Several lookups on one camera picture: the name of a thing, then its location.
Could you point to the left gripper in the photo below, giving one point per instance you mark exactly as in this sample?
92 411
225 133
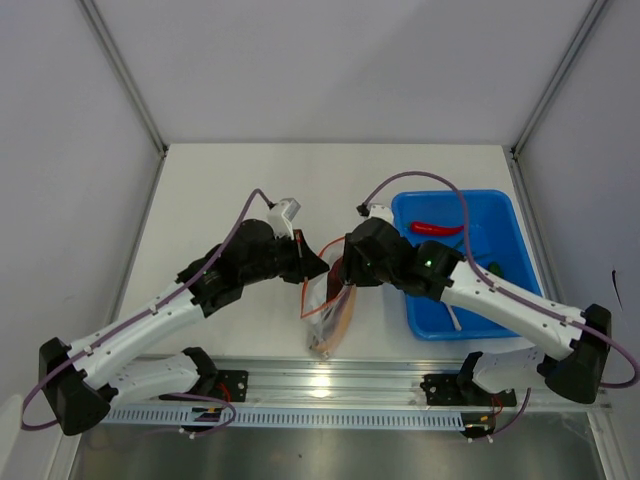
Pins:
305 263

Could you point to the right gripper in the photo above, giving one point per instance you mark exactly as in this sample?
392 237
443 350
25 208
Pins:
353 273

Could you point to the clear zip top bag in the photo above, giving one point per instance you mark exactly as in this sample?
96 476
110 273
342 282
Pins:
330 305

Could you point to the red chili pepper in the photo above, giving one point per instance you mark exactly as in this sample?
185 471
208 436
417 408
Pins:
427 229

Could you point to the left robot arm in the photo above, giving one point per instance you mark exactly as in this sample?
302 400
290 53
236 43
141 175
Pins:
84 379

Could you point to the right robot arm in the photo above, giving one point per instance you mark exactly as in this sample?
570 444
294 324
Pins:
569 345

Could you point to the green onion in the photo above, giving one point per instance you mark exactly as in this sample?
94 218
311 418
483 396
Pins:
454 319

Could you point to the green cucumber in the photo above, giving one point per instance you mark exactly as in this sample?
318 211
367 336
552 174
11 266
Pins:
495 269

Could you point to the blue plastic tray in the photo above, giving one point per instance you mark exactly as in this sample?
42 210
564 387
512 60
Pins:
493 228

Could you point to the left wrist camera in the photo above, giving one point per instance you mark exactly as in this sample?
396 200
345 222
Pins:
281 215

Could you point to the aluminium mounting rail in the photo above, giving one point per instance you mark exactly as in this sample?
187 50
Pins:
336 384

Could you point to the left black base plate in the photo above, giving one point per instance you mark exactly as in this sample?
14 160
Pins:
232 385

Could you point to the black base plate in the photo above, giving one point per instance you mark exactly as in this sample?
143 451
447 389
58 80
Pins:
232 385
447 390

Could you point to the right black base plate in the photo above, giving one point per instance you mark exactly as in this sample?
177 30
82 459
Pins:
447 390

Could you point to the white slotted cable duct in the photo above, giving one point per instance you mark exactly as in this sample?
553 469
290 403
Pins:
194 416

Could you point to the left aluminium frame post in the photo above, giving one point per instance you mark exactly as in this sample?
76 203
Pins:
121 71

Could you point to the aluminium frame post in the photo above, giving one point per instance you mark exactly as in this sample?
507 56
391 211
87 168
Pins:
578 41
121 71

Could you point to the right aluminium frame post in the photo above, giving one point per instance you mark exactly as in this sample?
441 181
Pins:
578 41

